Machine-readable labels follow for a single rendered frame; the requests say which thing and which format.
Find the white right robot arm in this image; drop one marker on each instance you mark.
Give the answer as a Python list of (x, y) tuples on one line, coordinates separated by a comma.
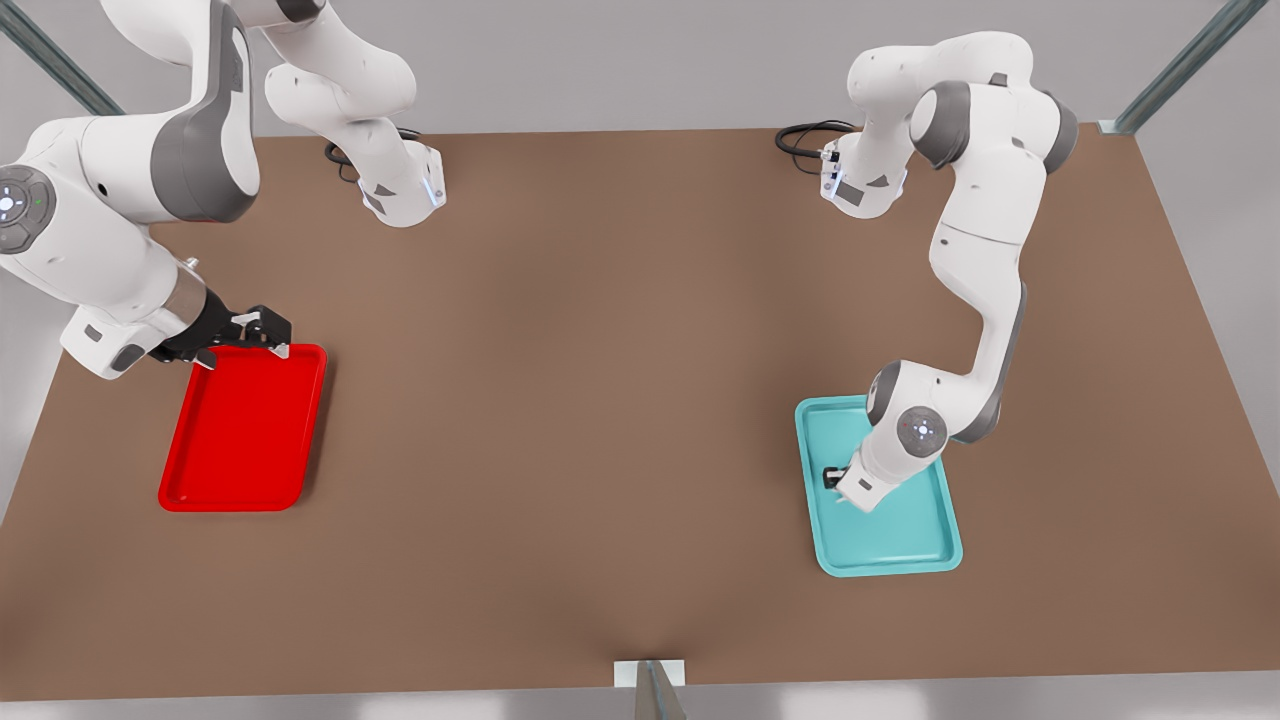
[(110, 180)]

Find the silver frame post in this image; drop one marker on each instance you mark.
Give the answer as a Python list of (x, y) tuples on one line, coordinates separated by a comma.
[(1180, 65), (55, 58), (652, 692)]

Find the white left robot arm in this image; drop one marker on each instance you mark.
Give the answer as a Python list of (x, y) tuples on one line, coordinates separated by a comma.
[(985, 190)]

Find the teal rectangular tray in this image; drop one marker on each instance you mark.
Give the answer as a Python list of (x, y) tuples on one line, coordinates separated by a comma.
[(880, 520)]

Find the red rectangular tray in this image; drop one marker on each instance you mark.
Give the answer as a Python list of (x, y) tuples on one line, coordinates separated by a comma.
[(245, 427)]

